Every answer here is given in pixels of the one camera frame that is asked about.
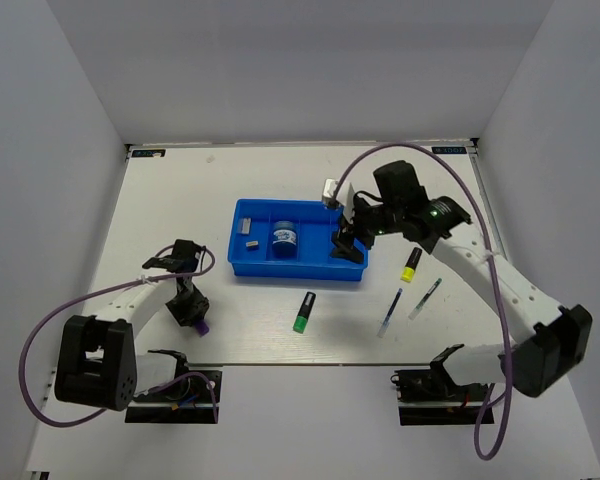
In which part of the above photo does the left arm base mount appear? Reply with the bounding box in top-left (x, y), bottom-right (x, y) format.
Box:
top-left (124, 369), bottom-right (223, 425)

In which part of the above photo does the purple black highlighter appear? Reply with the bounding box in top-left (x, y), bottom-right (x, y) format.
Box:
top-left (194, 320), bottom-right (210, 337)

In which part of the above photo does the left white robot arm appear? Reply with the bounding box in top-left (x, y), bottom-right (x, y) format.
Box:
top-left (54, 239), bottom-right (213, 411)

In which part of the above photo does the green black highlighter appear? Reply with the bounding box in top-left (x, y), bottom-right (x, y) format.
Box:
top-left (292, 291), bottom-right (316, 334)

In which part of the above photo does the white eraser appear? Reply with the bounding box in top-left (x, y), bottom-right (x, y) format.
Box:
top-left (238, 217), bottom-right (252, 235)

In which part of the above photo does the right table corner label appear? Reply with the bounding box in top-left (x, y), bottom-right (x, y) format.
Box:
top-left (432, 146), bottom-right (467, 155)

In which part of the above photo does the green pen refill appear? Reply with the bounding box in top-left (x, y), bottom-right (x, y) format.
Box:
top-left (408, 278), bottom-right (442, 320)

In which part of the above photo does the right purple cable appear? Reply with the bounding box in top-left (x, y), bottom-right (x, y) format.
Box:
top-left (329, 143), bottom-right (514, 460)

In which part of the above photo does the blue plastic divided tray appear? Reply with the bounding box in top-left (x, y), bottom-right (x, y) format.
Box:
top-left (227, 199), bottom-right (368, 282)

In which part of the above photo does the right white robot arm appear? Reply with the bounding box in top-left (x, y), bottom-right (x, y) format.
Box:
top-left (322, 161), bottom-right (592, 399)

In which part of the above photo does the left table corner label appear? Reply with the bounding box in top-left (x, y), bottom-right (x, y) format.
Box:
top-left (131, 149), bottom-right (166, 158)

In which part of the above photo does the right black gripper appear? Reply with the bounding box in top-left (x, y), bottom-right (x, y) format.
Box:
top-left (330, 196), bottom-right (403, 265)

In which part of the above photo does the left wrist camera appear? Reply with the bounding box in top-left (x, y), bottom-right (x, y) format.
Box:
top-left (142, 239), bottom-right (203, 273)

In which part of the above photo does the blue pen refill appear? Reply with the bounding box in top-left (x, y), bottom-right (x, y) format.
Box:
top-left (377, 288), bottom-right (403, 338)

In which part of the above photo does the table corner label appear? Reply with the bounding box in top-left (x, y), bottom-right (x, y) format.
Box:
top-left (432, 146), bottom-right (467, 155)
top-left (131, 149), bottom-right (166, 158)

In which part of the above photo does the yellow black highlighter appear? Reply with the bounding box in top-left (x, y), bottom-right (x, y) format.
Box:
top-left (401, 247), bottom-right (423, 283)

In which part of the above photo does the blue correction tape roll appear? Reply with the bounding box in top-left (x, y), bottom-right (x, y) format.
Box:
top-left (271, 221), bottom-right (298, 259)

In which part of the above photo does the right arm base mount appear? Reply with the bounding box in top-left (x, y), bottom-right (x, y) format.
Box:
top-left (390, 369), bottom-right (488, 427)

